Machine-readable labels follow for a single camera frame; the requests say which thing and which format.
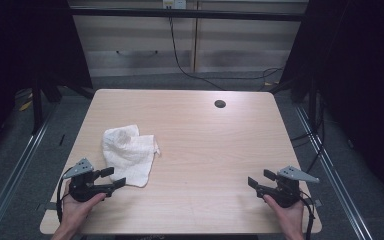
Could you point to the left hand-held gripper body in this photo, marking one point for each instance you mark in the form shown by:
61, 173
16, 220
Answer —
81, 190

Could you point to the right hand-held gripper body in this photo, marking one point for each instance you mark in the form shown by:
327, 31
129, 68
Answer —
286, 195

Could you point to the white cloth with flower print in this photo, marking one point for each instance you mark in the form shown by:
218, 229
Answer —
128, 155

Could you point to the person's right hand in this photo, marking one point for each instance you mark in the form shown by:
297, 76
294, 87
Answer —
291, 218

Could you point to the person's left hand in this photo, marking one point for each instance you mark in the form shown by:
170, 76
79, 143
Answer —
75, 213

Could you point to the grey tape strip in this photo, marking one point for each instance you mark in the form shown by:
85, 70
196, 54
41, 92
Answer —
316, 202
48, 206

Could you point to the small black floor object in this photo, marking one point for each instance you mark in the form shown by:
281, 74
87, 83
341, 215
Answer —
62, 139

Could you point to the dark round table grommet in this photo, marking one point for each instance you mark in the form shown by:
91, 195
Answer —
220, 103

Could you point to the black stand leg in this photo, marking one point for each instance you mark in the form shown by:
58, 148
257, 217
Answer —
37, 110

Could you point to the yellow floor object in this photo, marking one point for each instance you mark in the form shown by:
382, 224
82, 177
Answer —
25, 106

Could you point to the dark curtain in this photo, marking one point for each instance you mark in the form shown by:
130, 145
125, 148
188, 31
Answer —
360, 83
20, 43

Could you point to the pale wooden cabinet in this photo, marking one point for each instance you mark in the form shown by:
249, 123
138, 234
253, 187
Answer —
240, 43

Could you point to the metal floor rail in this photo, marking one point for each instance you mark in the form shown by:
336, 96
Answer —
338, 186
13, 176

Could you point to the black horizontal frame bar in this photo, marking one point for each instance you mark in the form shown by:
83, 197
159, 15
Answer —
130, 13

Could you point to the white wall power outlet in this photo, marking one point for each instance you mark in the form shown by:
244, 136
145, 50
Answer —
175, 4

